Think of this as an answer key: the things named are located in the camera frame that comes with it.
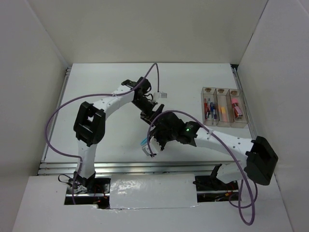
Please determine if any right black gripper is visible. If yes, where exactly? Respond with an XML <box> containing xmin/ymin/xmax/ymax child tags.
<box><xmin>148</xmin><ymin>123</ymin><xmax>177</xmax><ymax>151</ymax></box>

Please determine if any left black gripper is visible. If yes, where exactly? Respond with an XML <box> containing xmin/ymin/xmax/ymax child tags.
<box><xmin>131</xmin><ymin>96</ymin><xmax>164</xmax><ymax>127</ymax></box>

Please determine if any blue cap highlighter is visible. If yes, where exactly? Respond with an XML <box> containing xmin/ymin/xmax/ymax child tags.
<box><xmin>140</xmin><ymin>138</ymin><xmax>148</xmax><ymax>146</ymax></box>

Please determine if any red gel pen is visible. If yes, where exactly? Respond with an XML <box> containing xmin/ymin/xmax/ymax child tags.
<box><xmin>204</xmin><ymin>98</ymin><xmax>207</xmax><ymax>120</ymax></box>

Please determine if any purple refill pen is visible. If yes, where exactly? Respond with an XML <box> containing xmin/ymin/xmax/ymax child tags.
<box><xmin>210</xmin><ymin>106</ymin><xmax>214</xmax><ymax>125</ymax></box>

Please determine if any green gel pen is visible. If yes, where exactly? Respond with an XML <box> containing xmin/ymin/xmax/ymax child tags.
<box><xmin>207</xmin><ymin>98</ymin><xmax>211</xmax><ymax>109</ymax></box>

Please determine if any blue gel pen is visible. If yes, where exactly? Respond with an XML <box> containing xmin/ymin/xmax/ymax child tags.
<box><xmin>211</xmin><ymin>102</ymin><xmax>217</xmax><ymax>120</ymax></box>

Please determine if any yellow cap highlighter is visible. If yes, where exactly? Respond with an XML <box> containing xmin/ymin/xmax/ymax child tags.
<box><xmin>221</xmin><ymin>107</ymin><xmax>228</xmax><ymax>122</ymax></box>

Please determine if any pink cap highlighter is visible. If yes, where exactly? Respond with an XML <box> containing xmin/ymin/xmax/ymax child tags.
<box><xmin>231</xmin><ymin>98</ymin><xmax>243</xmax><ymax>119</ymax></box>

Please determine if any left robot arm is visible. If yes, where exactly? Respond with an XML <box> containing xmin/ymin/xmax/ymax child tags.
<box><xmin>73</xmin><ymin>77</ymin><xmax>158</xmax><ymax>193</ymax></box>

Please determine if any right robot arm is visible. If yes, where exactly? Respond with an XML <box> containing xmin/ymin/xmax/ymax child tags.
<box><xmin>147</xmin><ymin>111</ymin><xmax>279</xmax><ymax>189</ymax></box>

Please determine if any clear container left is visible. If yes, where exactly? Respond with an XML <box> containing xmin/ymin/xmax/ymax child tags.
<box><xmin>201</xmin><ymin>87</ymin><xmax>219</xmax><ymax>126</ymax></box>

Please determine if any clear container middle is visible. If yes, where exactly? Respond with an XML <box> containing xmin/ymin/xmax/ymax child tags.
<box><xmin>216</xmin><ymin>88</ymin><xmax>234</xmax><ymax>128</ymax></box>

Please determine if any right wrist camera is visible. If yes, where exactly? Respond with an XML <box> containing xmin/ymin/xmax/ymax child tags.
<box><xmin>141</xmin><ymin>138</ymin><xmax>161</xmax><ymax>158</ymax></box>

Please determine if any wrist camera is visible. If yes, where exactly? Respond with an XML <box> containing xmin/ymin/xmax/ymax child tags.
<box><xmin>153</xmin><ymin>92</ymin><xmax>168</xmax><ymax>101</ymax></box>
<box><xmin>141</xmin><ymin>138</ymin><xmax>161</xmax><ymax>158</ymax></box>

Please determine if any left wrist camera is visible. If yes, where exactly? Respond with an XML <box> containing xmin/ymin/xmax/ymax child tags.
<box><xmin>153</xmin><ymin>92</ymin><xmax>168</xmax><ymax>101</ymax></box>

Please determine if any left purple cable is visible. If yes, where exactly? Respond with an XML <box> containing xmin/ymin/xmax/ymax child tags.
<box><xmin>44</xmin><ymin>62</ymin><xmax>161</xmax><ymax>205</ymax></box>

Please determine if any purple cable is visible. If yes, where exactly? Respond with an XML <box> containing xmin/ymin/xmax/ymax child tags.
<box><xmin>44</xmin><ymin>62</ymin><xmax>161</xmax><ymax>205</ymax></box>
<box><xmin>147</xmin><ymin>110</ymin><xmax>258</xmax><ymax>225</ymax></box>

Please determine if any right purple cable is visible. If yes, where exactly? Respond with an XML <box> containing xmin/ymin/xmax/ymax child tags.
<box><xmin>147</xmin><ymin>110</ymin><xmax>258</xmax><ymax>225</ymax></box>

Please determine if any aluminium frame rail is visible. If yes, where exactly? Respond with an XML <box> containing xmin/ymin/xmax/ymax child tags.
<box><xmin>37</xmin><ymin>161</ymin><xmax>225</xmax><ymax>174</ymax></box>

